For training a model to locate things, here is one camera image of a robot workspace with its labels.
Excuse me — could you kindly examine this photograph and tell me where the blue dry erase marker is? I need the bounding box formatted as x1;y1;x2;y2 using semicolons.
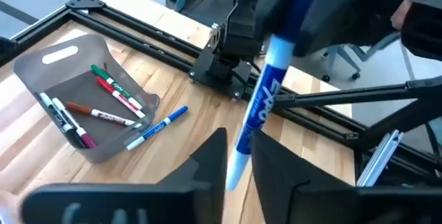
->
225;0;329;193
125;104;190;152

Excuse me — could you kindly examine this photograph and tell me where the brown dry erase marker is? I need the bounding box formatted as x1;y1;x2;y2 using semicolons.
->
64;101;143;129

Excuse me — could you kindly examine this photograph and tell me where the green dry erase marker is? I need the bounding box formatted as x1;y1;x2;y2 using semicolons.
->
90;64;144;111

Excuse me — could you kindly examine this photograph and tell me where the smoky dark plastic bin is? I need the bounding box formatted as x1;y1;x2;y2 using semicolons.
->
12;32;161;165

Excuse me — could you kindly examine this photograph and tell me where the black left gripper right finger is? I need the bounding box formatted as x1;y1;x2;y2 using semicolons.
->
251;129;442;224

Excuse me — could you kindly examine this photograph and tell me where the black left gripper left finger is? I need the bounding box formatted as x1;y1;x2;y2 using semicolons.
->
19;128;228;224

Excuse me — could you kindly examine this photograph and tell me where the black dry erase marker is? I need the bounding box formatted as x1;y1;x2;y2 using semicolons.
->
37;91;86;150

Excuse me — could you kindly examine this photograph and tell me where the silver aluminium bracket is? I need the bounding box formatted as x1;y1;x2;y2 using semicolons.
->
355;129;405;187

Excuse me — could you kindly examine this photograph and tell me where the black aluminium table frame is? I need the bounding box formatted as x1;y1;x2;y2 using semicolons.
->
0;0;442;187

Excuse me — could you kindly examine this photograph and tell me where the office chair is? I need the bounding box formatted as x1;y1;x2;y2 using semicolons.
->
319;32;417;82

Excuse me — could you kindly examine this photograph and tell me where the person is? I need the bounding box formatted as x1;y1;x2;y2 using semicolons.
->
391;0;412;30

